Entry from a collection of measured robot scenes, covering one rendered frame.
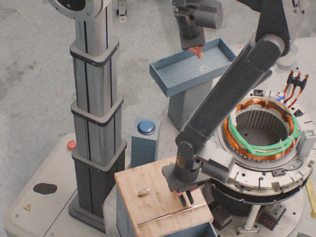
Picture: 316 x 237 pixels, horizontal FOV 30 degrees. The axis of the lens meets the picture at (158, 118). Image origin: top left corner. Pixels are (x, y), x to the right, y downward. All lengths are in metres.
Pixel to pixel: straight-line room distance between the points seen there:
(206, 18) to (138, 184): 0.46
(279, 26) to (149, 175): 0.71
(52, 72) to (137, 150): 1.54
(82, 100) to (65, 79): 1.34
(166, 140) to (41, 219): 0.69
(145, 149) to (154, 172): 0.16
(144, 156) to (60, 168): 0.84
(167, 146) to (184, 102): 0.17
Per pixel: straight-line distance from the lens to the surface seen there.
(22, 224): 2.37
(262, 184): 1.50
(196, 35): 1.63
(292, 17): 0.92
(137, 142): 1.63
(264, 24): 0.91
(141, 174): 1.51
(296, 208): 1.83
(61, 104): 3.00
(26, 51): 3.26
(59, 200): 2.40
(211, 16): 1.53
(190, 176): 1.34
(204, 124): 1.16
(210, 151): 1.27
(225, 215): 1.73
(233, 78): 1.04
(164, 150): 1.89
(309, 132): 1.52
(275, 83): 2.13
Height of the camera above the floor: 2.35
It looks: 53 degrees down
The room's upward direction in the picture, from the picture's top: 5 degrees clockwise
